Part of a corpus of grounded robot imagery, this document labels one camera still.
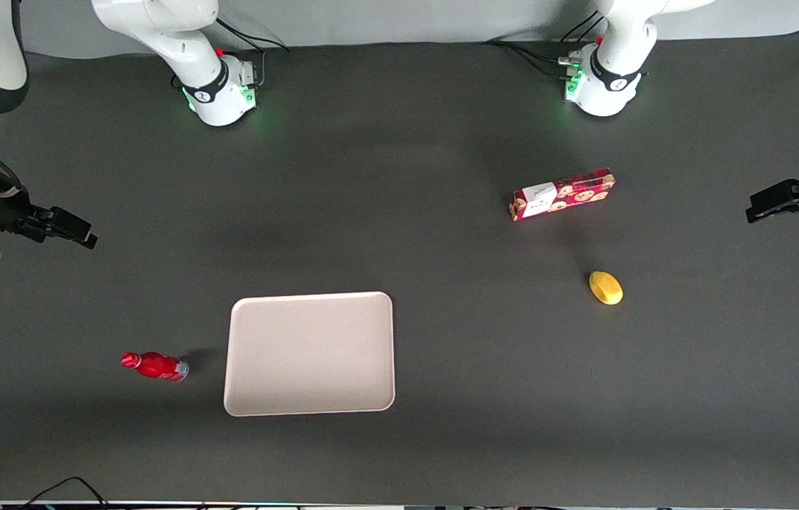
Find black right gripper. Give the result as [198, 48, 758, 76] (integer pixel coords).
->
[0, 159, 98, 250]

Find red coke bottle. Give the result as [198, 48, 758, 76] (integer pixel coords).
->
[120, 351, 190, 383]

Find beige rectangular tray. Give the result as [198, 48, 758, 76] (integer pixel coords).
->
[223, 291, 397, 417]

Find yellow lemon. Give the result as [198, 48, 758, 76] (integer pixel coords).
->
[589, 271, 624, 306]

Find red cookie box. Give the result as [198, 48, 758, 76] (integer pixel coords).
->
[509, 167, 617, 222]

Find dark grey table mat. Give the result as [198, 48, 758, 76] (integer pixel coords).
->
[0, 24, 799, 508]

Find thin black cable loop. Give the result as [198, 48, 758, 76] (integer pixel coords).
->
[16, 476, 111, 510]

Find black right arm base cables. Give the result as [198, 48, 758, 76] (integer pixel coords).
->
[214, 16, 292, 89]

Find black arm base cables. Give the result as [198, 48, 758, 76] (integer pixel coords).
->
[483, 10, 607, 80]
[214, 16, 292, 89]

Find black left arm base cables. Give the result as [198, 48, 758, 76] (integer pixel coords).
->
[483, 10, 607, 80]

